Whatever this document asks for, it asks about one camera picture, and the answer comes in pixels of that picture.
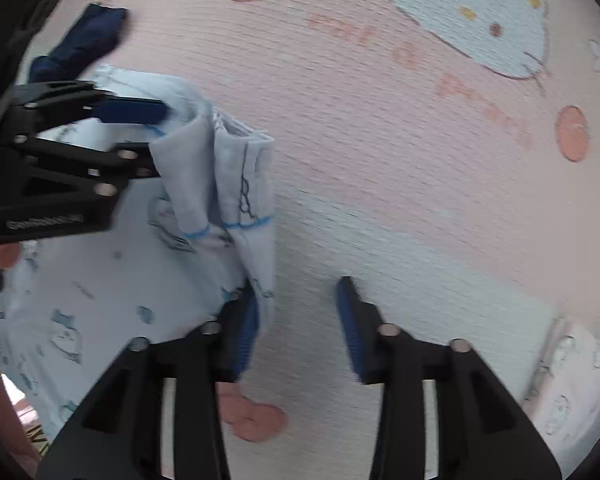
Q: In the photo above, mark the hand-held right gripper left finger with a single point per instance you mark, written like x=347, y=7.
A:
x=245, y=330

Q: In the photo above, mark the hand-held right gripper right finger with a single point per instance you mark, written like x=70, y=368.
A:
x=347, y=320

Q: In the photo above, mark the light blue cartoon print pants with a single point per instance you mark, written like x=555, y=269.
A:
x=130, y=270

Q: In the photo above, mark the pink cartoon cat bedsheet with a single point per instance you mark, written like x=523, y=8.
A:
x=380, y=160

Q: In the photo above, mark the navy blue cloth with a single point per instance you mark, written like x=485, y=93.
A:
x=87, y=35

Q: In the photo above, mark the white folded printed garment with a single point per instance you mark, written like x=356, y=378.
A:
x=575, y=385

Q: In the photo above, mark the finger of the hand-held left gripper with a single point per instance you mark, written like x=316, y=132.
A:
x=130, y=110
x=80, y=157

